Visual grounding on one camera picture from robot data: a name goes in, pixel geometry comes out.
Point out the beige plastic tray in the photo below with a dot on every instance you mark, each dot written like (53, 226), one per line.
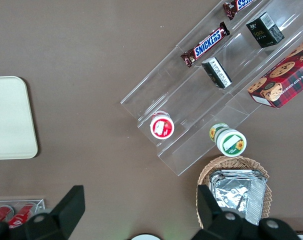
(11, 117)

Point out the small black carton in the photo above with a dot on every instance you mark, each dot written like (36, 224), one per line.
(264, 30)
(216, 72)

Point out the brown Snickers bar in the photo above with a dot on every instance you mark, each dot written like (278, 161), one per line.
(237, 7)
(206, 45)

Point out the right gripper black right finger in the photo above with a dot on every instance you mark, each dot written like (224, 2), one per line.
(216, 222)

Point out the light tan wicker basket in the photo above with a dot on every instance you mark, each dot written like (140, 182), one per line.
(206, 170)

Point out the red lid cup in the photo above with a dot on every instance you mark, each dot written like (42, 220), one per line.
(162, 127)

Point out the green lid cup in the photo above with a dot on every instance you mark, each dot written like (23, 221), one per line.
(231, 142)

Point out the silver foil packets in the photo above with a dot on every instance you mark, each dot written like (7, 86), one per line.
(236, 192)

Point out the red plaid cookie box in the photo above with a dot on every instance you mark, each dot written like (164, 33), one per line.
(284, 80)

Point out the red aluminium cola bottle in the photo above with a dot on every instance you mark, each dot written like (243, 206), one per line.
(1, 213)
(22, 215)

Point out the clear acrylic bottle rack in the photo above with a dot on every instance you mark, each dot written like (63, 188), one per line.
(40, 203)

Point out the clear acrylic tiered stand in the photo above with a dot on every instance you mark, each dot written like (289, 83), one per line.
(186, 100)

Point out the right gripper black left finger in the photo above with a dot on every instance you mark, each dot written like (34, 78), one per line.
(59, 220)

